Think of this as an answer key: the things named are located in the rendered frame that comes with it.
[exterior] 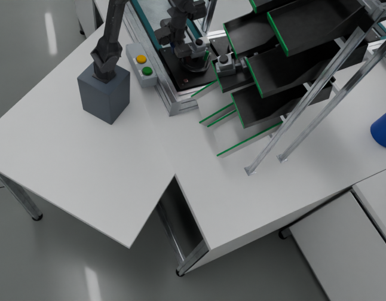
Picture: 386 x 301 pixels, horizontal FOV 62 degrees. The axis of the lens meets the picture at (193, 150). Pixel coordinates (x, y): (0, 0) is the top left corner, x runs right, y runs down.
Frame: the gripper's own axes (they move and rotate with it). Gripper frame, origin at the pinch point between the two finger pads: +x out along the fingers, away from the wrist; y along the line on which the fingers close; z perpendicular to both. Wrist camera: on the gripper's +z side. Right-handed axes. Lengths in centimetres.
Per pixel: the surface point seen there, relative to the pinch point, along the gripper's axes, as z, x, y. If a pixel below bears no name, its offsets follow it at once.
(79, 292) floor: 69, 108, 60
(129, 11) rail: 4.4, 13.9, -39.1
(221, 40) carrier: -30.7, 12.3, -9.1
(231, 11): -56, 24, -38
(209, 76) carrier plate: -14.4, 12.0, 9.6
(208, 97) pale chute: -5.8, 5.9, 23.2
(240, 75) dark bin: -9.9, -13.4, 30.2
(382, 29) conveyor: -133, 16, 4
